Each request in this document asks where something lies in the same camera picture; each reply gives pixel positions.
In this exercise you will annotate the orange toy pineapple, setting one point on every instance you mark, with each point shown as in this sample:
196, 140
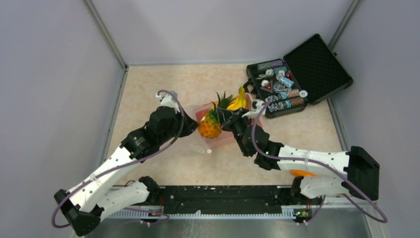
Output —
209, 125

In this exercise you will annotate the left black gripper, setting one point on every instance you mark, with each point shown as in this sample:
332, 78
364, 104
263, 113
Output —
190, 125

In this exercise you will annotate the black poker chip case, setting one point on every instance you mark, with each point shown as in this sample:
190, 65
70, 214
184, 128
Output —
307, 75

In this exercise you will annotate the pink plastic basket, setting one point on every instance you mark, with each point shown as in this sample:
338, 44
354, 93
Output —
225, 137

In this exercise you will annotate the yellow banana bunch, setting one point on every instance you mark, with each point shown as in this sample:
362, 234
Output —
239, 101

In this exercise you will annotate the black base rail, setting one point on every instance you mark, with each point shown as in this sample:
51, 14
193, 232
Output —
232, 202

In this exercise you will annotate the clear zip top bag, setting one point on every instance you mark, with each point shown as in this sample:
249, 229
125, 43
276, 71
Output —
196, 143

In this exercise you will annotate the orange carrot toy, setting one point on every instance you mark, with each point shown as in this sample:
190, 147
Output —
299, 173

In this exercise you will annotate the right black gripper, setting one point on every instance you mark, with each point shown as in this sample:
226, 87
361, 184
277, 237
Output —
227, 117

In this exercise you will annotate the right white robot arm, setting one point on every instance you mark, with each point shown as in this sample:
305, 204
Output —
354, 172

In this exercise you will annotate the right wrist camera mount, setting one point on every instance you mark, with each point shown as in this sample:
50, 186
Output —
257, 110

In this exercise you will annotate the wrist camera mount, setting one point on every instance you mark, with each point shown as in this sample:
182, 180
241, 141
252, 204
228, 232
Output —
257, 110
168, 100

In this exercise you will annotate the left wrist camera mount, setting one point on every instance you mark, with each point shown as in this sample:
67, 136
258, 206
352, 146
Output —
168, 100

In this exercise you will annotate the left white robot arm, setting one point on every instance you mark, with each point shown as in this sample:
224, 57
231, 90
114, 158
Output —
91, 201

